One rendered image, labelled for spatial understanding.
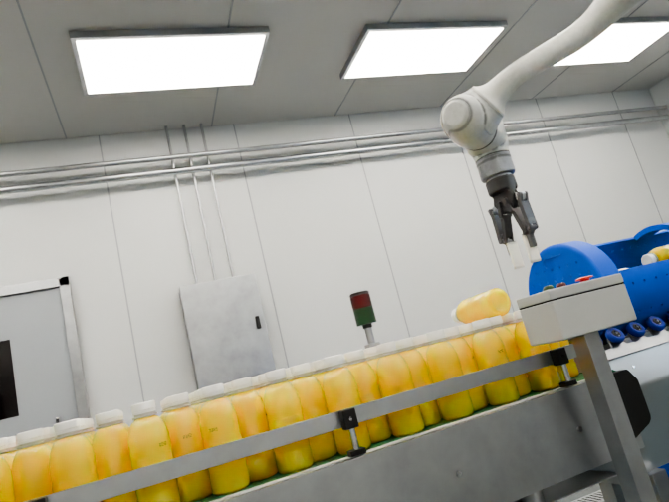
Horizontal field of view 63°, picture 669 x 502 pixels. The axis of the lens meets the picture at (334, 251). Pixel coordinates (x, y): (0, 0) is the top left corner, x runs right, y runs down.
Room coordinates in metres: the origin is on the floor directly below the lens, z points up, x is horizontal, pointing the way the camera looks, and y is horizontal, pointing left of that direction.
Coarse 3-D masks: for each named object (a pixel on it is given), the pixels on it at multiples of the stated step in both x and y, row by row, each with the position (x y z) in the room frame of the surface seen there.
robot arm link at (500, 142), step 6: (498, 126) 1.29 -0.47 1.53; (504, 126) 1.34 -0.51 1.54; (498, 132) 1.29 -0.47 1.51; (504, 132) 1.32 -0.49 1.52; (498, 138) 1.30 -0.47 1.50; (504, 138) 1.32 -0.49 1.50; (492, 144) 1.30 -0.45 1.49; (498, 144) 1.31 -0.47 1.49; (504, 144) 1.33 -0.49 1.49; (468, 150) 1.34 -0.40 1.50; (474, 150) 1.31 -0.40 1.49; (480, 150) 1.31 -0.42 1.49; (486, 150) 1.32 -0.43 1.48; (492, 150) 1.32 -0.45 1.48; (498, 150) 1.32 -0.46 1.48; (504, 150) 1.33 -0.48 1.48; (474, 156) 1.36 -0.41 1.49; (480, 156) 1.34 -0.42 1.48
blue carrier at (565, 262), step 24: (624, 240) 1.71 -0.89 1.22; (648, 240) 1.78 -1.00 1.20; (552, 264) 1.53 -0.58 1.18; (576, 264) 1.45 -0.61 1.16; (600, 264) 1.41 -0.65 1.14; (624, 264) 1.79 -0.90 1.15; (648, 264) 1.46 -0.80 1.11; (648, 288) 1.45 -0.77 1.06; (648, 312) 1.48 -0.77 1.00; (600, 336) 1.46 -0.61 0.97
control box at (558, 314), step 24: (576, 288) 1.10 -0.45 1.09; (600, 288) 1.12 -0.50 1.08; (624, 288) 1.14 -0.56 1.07; (528, 312) 1.14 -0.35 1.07; (552, 312) 1.08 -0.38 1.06; (576, 312) 1.09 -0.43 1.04; (600, 312) 1.11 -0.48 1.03; (624, 312) 1.14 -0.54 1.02; (528, 336) 1.16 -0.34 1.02; (552, 336) 1.10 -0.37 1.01; (576, 336) 1.08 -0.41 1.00
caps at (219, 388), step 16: (480, 320) 1.19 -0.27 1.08; (416, 336) 1.21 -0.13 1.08; (432, 336) 1.15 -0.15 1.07; (448, 336) 1.20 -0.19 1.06; (352, 352) 1.11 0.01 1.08; (368, 352) 1.17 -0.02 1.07; (384, 352) 1.10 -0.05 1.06; (288, 368) 1.13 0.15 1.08; (304, 368) 1.07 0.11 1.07; (320, 368) 1.12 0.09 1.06; (224, 384) 1.15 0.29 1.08; (240, 384) 1.02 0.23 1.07; (256, 384) 1.14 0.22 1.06; (176, 400) 0.98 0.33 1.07; (192, 400) 1.17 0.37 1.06; (96, 416) 0.93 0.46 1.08; (112, 416) 0.94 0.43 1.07; (32, 432) 0.89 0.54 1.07; (48, 432) 0.97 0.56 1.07; (64, 432) 0.88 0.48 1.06; (0, 448) 0.90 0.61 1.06
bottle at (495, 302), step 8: (496, 288) 1.28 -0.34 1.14; (472, 296) 1.35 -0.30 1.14; (480, 296) 1.30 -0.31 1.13; (488, 296) 1.26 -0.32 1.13; (496, 296) 1.28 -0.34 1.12; (504, 296) 1.28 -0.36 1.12; (464, 304) 1.35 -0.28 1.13; (472, 304) 1.32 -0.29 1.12; (480, 304) 1.29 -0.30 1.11; (488, 304) 1.26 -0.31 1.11; (496, 304) 1.27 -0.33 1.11; (504, 304) 1.28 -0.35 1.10; (456, 312) 1.39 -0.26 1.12; (464, 312) 1.35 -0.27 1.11; (472, 312) 1.32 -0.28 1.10; (480, 312) 1.30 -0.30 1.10; (488, 312) 1.28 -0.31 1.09; (496, 312) 1.27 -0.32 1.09; (504, 312) 1.27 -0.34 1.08; (464, 320) 1.37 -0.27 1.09; (472, 320) 1.35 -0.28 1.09
